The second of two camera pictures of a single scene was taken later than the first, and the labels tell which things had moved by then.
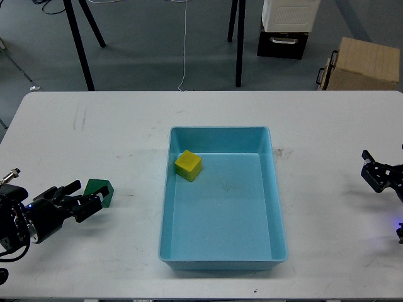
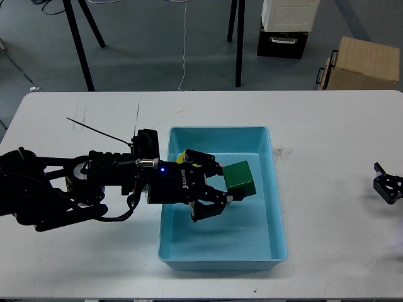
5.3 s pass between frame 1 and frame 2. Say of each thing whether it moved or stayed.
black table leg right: stayed
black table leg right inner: stayed
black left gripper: moved
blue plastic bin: stayed
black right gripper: moved
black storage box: stayed
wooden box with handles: stayed
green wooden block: moved
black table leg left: stayed
